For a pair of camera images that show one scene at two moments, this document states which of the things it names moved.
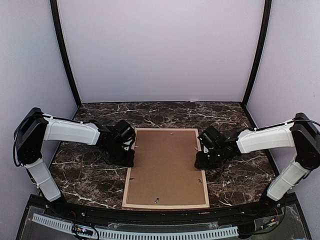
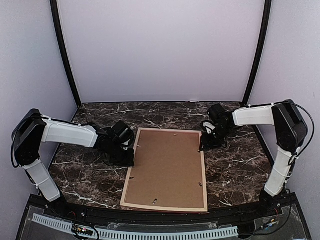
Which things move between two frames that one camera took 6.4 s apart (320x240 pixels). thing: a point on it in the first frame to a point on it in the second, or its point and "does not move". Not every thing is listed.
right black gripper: x=201 y=163 to x=208 y=144
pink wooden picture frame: x=164 y=175 does not move
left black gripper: x=128 y=162 does not move
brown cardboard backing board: x=164 y=171 does not move
